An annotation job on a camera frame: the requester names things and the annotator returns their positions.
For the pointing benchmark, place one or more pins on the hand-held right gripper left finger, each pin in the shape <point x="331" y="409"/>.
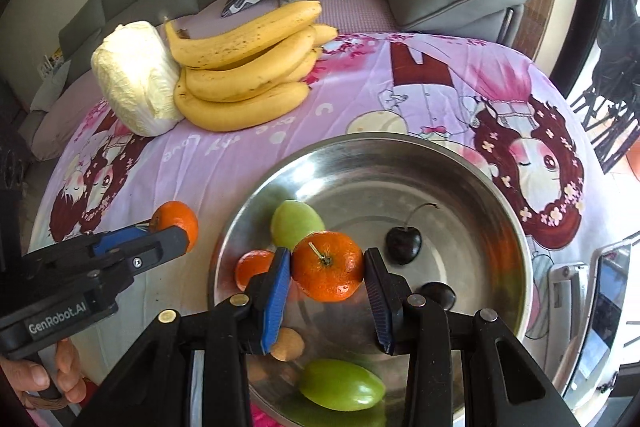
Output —
<point x="277" y="297"/>

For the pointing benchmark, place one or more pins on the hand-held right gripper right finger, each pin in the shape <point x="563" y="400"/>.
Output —
<point x="380" y="302"/>

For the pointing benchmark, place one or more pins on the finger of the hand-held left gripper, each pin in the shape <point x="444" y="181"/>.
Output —
<point x="120" y="239"/>
<point x="155" y="247"/>

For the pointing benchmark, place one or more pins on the small orange tangerine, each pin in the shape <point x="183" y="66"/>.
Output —
<point x="175" y="219"/>

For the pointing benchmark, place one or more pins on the large orange tangerine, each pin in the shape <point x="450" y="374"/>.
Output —
<point x="252" y="269"/>

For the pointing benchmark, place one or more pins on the orange tangerine with stem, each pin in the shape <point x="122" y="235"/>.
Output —
<point x="327" y="274"/>

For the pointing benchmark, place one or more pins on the dark cherry with curved stem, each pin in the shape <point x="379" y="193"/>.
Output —
<point x="402" y="246"/>

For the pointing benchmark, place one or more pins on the green jujube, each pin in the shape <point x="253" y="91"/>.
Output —
<point x="295" y="222"/>
<point x="342" y="384"/>

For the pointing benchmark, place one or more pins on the stainless steel basin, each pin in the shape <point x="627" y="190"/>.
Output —
<point x="450" y="207"/>

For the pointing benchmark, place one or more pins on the person's left hand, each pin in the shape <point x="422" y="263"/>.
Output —
<point x="65" y="367"/>

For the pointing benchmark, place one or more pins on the napa cabbage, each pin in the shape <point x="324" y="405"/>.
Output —
<point x="135" y="77"/>

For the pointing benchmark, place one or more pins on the white phone stand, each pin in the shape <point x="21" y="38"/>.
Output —
<point x="567" y="292"/>

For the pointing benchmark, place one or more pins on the small stack of books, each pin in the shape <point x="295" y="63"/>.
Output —
<point x="50" y="64"/>

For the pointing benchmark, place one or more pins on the bunch of yellow bananas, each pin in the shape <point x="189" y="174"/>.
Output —
<point x="240" y="77"/>

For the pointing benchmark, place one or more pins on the black metal rack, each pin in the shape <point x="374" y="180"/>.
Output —
<point x="610" y="117"/>

